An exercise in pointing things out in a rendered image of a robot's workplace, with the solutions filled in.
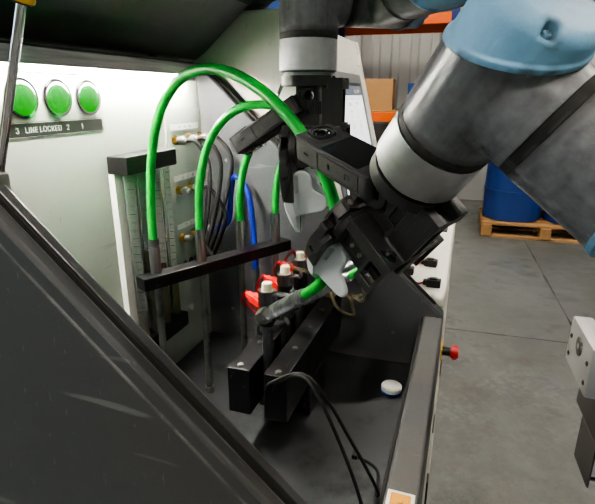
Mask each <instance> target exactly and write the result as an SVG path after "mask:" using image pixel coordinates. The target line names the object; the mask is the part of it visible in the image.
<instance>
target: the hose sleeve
mask: <svg viewBox="0 0 595 504"><path fill-rule="evenodd" d="M303 289H304V288H301V289H299V290H296V291H295V292H293V293H291V294H290V295H288V296H286V297H284V298H282V299H280V300H278V301H276V302H274V303H272V304H270V305H268V306H267V307H265V308H264V309H263V315H264V317H265V318H266V319H267V320H271V319H273V318H276V317H278V316H281V315H282V314H284V313H286V312H288V311H290V310H292V309H294V308H296V307H299V306H300V305H303V304H304V303H306V302H308V301H309V300H310V299H308V300H305V299H303V298H302V296H301V291H302V290H303Z"/></svg>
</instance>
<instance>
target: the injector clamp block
mask: <svg viewBox="0 0 595 504"><path fill-rule="evenodd" d="M340 328H341V312H339V311H338V310H337V309H336V308H335V307H334V305H333V303H332V300H331V298H326V297H325V296H323V297H321V299H320V300H319V301H318V303H317V304H316V305H315V307H314V308H313V309H312V311H311V312H310V313H309V315H308V306H307V305H305V320H304V321H303V323H302V324H301V325H300V327H299V328H298V329H297V331H296V332H295V311H294V312H291V339H290V340H289V341H288V343H287V344H286V345H285V347H284V348H283V349H282V351H281V332H280V331H278V332H274V361H273V363H272V364H271V365H270V367H269V368H268V369H267V371H266V372H265V373H264V378H263V347H262V336H261V335H256V336H255V337H254V338H253V339H252V340H251V341H250V342H249V344H248V345H247V346H246V347H245V348H244V349H243V350H242V351H241V352H240V354H239V355H238V356H237V357H236V358H235V359H234V360H233V361H232V362H231V364H230V365H229V366H228V367H227V373H228V393H229V410H231V411H236V412H240V413H245V414H249V415H250V414H251V413H252V412H253V410H254V409H255V407H256V406H257V404H258V403H259V402H260V405H264V399H265V418H267V419H272V420H276V421H281V422H285V423H287V422H288V420H289V418H290V417H291V415H292V413H293V412H297V413H302V414H306V415H310V414H311V412H312V410H313V408H314V406H315V404H316V402H317V400H318V399H317V397H316V395H315V394H314V392H313V390H312V389H311V387H310V386H309V385H308V383H307V382H306V381H305V380H303V379H302V378H299V377H294V378H290V379H288V380H286V381H284V382H283V383H281V384H279V385H277V386H276V390H275V391H272V388H273V385H274V384H271V385H270V386H269V388H268V389H267V390H265V387H266V385H267V383H268V382H270V381H272V380H274V379H277V378H279V377H281V376H283V375H286V374H288V373H292V372H304V373H306V374H308V375H310V376H311V377H312V378H313V379H314V380H315V381H316V382H317V383H318V384H319V385H320V387H321V388H322V389H324V387H325V359H326V356H325V355H326V353H327V351H328V350H329V348H330V346H331V344H332V343H333V341H334V339H335V337H336V335H337V334H338V332H339V330H340Z"/></svg>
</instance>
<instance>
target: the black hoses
mask: <svg viewBox="0 0 595 504"><path fill-rule="evenodd" d="M206 138H207V137H206V136H198V140H199V141H200V140H204V141H205V140H206ZM198 140H197V139H195V138H186V142H187V143H188V142H193V143H194V144H195V145H196V146H197V147H198V148H199V149H200V151H202V148H203V146H202V145H201V143H200V142H199V141H198ZM216 140H217V141H218V142H219V143H220V144H221V145H222V146H223V147H224V148H225V150H226V151H227V153H228V156H229V161H230V168H229V176H228V181H227V186H226V190H225V194H224V198H223V202H222V200H221V199H220V196H221V189H222V181H223V161H222V157H221V154H220V152H219V150H218V148H217V147H216V146H215V144H214V143H213V146H212V149H213V150H214V152H215V154H216V156H217V159H218V164H219V176H218V186H217V193H216V192H215V191H214V189H213V188H212V170H211V163H210V159H209V158H208V163H207V185H204V189H207V199H206V209H205V216H204V222H203V227H204V229H205V236H206V231H207V226H208V220H209V213H210V205H211V194H212V195H213V196H214V197H215V204H214V209H213V214H212V219H211V223H210V227H209V231H208V235H207V239H206V257H209V256H213V255H216V253H217V251H218V248H219V246H220V243H221V240H222V237H223V234H224V231H225V229H226V225H227V221H228V214H227V210H226V208H225V207H226V203H227V200H228V196H229V192H230V187H231V176H232V175H233V170H234V159H233V155H232V152H231V150H230V148H229V147H228V145H227V144H226V143H225V142H224V141H223V140H222V139H221V138H220V137H219V136H218V135H217V137H216ZM219 205H220V207H221V210H220V213H219V217H218V221H217V224H216V227H215V231H214V234H213V237H212V233H213V229H214V225H215V221H216V216H217V212H218V207H219ZM223 216H224V218H223ZM222 218H223V224H222V227H221V230H220V233H219V236H218V239H217V242H216V238H217V235H218V232H219V229H220V225H221V222H222ZM211 237H212V240H211ZM210 240H211V243H210ZM215 242H216V245H215ZM209 244H210V246H209ZM214 245H215V247H214ZM213 248H214V250H213ZM212 250H213V252H212Z"/></svg>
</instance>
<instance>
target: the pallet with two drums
mask: <svg viewBox="0 0 595 504"><path fill-rule="evenodd" d="M484 189H485V190H484V199H483V206H479V216H478V221H479V228H480V236H488V237H501V238H513V239H525V240H538V241H550V242H563V243H575V244H581V243H579V242H578V241H577V240H576V239H571V238H558V237H551V233H552V234H565V235H571V234H570V233H568V232H567V231H566V230H565V229H564V228H563V227H562V226H561V225H560V224H559V223H557V222H556V221H555V220H554V219H553V218H552V217H551V216H550V215H549V214H548V213H547V212H545V211H544V210H542V208H541V207H540V206H539V205H538V204H537V203H536V202H534V201H533V200H532V199H531V198H530V197H529V196H528V195H527V194H526V193H525V192H523V191H522V190H521V189H520V188H519V187H518V186H517V185H516V184H515V183H514V182H512V181H511V180H510V179H509V178H508V177H507V176H506V175H505V174H504V173H503V172H502V171H501V170H500V169H499V168H498V167H497V166H496V165H495V164H494V163H493V162H492V161H491V160H490V161H489V162H488V165H487V174H486V182H485V185H484ZM501 225H504V226H501ZM514 226H518V227H514ZM528 227H531V228H528ZM492 229H499V230H513V231H526V232H538V234H537V236H532V235H519V234H506V233H494V232H491V231H492ZM555 229H558V230H555Z"/></svg>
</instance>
